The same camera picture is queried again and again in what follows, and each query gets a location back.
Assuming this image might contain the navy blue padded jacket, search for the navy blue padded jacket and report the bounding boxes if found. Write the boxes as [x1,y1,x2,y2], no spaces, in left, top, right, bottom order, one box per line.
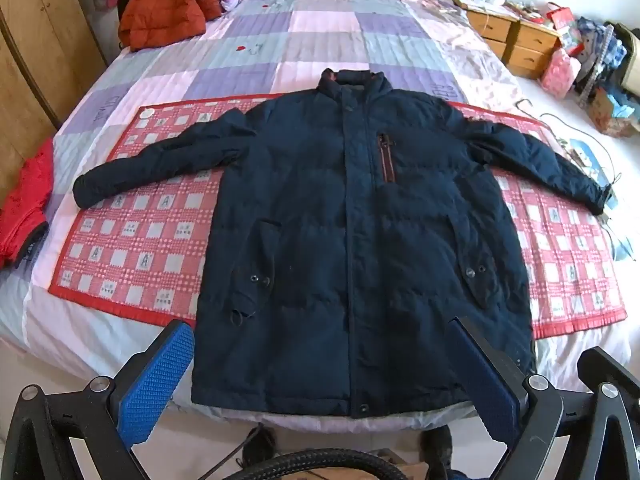
[73,70,611,418]

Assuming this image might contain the red checkered blanket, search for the red checkered blanket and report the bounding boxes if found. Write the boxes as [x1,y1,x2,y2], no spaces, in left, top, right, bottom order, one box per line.
[50,96,626,339]

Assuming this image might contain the red garment at bedside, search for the red garment at bedside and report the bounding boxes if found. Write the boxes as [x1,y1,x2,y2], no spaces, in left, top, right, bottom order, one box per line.
[1,139,53,269]

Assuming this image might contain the pink red gift bag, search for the pink red gift bag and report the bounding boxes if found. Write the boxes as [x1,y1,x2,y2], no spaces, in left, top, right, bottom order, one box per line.
[539,49,582,100]

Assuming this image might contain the clutter pile of bags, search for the clutter pile of bags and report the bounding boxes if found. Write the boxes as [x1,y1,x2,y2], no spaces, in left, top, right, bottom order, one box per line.
[546,3,639,138]

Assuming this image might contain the wooden wardrobe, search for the wooden wardrobe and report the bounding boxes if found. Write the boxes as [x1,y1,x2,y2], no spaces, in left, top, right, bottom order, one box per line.
[1,0,106,197]

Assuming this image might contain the wooden nightstand drawers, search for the wooden nightstand drawers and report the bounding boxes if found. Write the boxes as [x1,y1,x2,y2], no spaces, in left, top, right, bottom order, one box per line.
[466,9,560,79]

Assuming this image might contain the purple pink patchwork bed quilt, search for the purple pink patchwork bed quilt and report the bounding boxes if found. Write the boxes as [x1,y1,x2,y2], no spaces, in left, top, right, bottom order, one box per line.
[0,0,633,435]

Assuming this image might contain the orange red puffer jacket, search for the orange red puffer jacket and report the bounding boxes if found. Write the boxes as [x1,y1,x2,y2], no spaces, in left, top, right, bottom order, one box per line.
[118,0,222,51]

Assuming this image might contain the black braided cable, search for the black braided cable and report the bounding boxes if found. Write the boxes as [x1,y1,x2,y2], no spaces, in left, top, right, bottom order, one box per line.
[204,422,409,480]

